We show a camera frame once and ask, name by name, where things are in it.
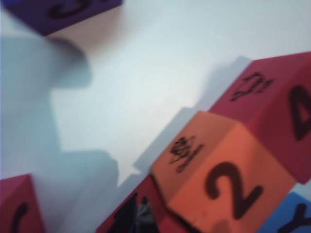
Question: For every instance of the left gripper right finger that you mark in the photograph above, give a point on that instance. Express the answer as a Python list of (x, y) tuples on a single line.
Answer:
[(145, 218)]

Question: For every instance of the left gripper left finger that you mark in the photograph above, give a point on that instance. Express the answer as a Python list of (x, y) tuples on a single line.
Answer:
[(126, 218)]

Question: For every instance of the red block with 0 B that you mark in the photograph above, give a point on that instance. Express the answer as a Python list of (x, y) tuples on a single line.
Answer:
[(143, 187)]

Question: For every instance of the orange block with 2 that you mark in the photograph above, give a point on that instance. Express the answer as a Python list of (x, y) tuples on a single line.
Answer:
[(194, 199)]

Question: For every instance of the red block with 5 C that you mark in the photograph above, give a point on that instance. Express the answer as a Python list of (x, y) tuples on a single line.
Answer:
[(9, 191)]

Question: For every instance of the blue block with L 3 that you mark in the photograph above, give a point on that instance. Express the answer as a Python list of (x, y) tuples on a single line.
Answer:
[(289, 204)]

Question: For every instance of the red block with 4 Y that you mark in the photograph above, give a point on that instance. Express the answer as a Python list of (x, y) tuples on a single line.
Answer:
[(267, 116)]

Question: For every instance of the purple block with R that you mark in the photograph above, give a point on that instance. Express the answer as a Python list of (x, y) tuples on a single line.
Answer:
[(48, 21)]

